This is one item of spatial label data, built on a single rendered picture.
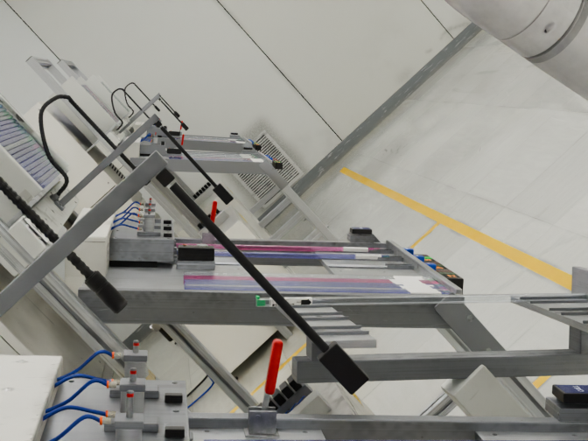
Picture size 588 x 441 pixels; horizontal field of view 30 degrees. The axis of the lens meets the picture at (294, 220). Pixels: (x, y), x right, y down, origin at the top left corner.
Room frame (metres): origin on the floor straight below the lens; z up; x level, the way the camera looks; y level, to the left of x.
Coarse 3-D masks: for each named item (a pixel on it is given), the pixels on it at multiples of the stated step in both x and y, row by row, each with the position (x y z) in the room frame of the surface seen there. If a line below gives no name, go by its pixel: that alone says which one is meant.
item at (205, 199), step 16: (64, 64) 6.92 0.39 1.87; (96, 80) 7.07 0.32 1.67; (160, 96) 7.33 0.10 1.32; (128, 112) 7.33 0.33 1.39; (176, 112) 7.33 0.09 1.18; (128, 128) 6.92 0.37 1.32; (96, 144) 6.96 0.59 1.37; (192, 144) 6.96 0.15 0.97; (208, 144) 6.96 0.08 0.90; (224, 144) 6.96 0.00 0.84; (240, 144) 6.96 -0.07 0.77; (256, 144) 7.30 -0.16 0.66; (176, 176) 7.66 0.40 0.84; (192, 192) 7.66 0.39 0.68; (208, 192) 7.30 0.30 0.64; (272, 192) 7.67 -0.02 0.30; (176, 208) 7.62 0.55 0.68; (208, 208) 6.96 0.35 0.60; (224, 208) 6.96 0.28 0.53; (240, 208) 6.96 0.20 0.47; (256, 208) 7.66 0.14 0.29; (176, 224) 7.43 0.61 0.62; (256, 224) 6.96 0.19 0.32
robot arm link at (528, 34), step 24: (456, 0) 1.01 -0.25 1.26; (480, 0) 0.99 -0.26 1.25; (504, 0) 0.99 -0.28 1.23; (528, 0) 0.99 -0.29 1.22; (552, 0) 0.99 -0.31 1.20; (576, 0) 1.00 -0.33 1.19; (480, 24) 1.02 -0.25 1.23; (504, 24) 1.01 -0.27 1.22; (528, 24) 1.00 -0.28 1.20; (552, 24) 1.00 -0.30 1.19; (528, 48) 1.02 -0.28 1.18
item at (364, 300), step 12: (264, 300) 1.53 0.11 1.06; (312, 300) 1.54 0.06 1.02; (324, 300) 1.54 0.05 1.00; (336, 300) 1.54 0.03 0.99; (348, 300) 1.54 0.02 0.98; (360, 300) 1.54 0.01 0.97; (372, 300) 1.54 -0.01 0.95; (384, 300) 1.54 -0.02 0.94; (396, 300) 1.54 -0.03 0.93; (408, 300) 1.54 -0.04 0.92; (420, 300) 1.55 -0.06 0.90; (432, 300) 1.55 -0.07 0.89; (444, 300) 1.55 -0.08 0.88; (456, 300) 1.55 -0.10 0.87; (468, 300) 1.55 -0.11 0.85; (480, 300) 1.55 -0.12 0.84; (492, 300) 1.55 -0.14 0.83; (504, 300) 1.55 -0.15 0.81; (516, 300) 1.55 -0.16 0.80; (528, 300) 1.55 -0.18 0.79; (540, 300) 1.56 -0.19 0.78
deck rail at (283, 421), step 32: (192, 416) 1.20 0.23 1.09; (224, 416) 1.20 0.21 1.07; (288, 416) 1.20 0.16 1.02; (320, 416) 1.20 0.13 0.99; (352, 416) 1.20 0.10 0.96; (384, 416) 1.21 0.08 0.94; (416, 416) 1.21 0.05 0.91; (448, 416) 1.21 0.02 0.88; (480, 416) 1.21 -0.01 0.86; (512, 416) 1.21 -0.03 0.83
